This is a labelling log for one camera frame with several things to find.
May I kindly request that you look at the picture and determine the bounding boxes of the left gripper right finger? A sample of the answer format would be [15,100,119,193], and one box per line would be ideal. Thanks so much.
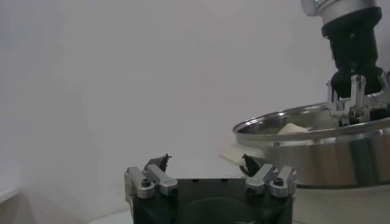
[239,153,298,198]

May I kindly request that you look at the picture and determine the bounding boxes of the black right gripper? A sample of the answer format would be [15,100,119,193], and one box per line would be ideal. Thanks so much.
[321,7,390,127]

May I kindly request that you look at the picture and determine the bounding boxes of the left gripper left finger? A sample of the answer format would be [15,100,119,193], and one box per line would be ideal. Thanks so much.
[124,153,179,200]

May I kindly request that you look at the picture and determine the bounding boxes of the white steamed baozi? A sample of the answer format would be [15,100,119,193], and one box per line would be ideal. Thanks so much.
[277,122,310,135]

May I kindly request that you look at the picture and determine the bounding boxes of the stainless steel steamer basket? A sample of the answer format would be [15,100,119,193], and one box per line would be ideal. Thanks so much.
[232,102,390,188]

